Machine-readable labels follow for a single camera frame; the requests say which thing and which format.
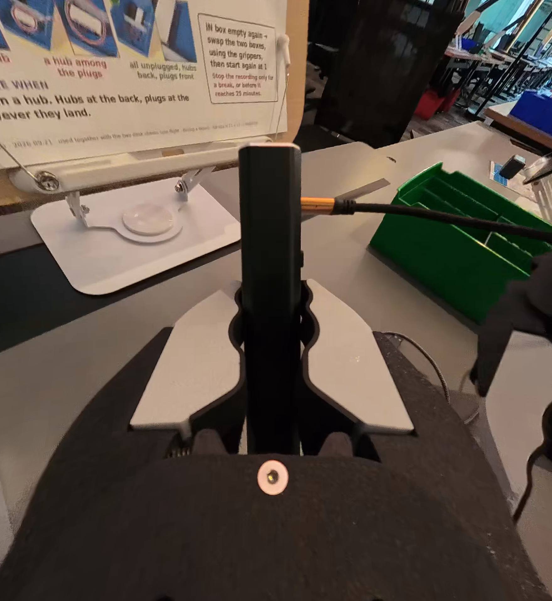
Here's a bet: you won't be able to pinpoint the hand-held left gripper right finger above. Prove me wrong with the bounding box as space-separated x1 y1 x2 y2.
300 279 416 454

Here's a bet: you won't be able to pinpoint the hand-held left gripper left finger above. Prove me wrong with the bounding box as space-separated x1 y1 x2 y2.
128 282 248 455

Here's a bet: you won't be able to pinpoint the green plastic bin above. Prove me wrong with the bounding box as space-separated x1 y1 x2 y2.
369 162 552 326

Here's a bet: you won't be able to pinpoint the black usb hub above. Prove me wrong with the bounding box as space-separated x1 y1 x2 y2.
238 145 303 456

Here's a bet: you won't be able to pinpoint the grey braided usb cable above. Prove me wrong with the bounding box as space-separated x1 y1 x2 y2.
300 197 552 423

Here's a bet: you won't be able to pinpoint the black usb cable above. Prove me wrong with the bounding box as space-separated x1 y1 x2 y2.
512 392 552 523

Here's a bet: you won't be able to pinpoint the blue white paper sheet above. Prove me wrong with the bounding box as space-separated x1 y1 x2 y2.
489 160 540 189

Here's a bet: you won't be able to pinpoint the small black box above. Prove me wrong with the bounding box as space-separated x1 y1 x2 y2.
499 154 527 180

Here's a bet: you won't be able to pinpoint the blue storage bins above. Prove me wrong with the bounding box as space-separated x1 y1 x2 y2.
511 89 552 138

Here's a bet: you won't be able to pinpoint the red storage bin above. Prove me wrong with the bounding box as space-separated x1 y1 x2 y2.
414 89 461 120

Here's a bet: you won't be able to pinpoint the row of background desks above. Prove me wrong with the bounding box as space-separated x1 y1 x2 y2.
445 0 552 124

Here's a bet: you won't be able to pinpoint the printed instruction sheet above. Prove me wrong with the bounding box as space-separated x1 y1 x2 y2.
0 0 290 173

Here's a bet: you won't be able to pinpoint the instruction sheet on white stand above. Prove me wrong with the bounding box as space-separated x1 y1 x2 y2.
0 0 310 221

